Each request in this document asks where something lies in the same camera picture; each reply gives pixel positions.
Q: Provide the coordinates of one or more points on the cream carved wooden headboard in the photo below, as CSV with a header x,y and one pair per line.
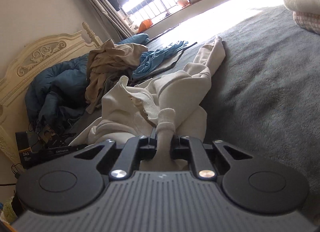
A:
x,y
33,59

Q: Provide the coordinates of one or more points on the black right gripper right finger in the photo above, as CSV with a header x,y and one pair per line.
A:
x,y
252,182

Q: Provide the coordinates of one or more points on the orange object on windowsill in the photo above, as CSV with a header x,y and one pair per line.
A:
x,y
145,25

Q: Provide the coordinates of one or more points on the tan beige trousers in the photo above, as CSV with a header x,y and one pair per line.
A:
x,y
105,65

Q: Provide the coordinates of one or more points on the grey window curtain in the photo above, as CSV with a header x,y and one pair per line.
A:
x,y
117,29

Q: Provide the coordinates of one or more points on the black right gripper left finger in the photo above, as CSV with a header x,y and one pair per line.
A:
x,y
74,181

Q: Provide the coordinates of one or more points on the folded pink checked cloth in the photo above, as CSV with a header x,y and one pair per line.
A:
x,y
307,21

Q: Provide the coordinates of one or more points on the dark blue puffer jacket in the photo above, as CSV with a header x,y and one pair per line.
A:
x,y
56,96

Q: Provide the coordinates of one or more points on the black cardboard box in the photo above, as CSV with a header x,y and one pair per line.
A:
x,y
33,150

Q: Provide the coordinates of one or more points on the grey fleece bed blanket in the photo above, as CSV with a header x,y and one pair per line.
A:
x,y
265,95

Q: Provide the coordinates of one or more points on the light blue shirt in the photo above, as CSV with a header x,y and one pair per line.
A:
x,y
151,60

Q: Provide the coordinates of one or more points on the cream white sweatshirt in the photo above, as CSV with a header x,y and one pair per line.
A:
x,y
169,105

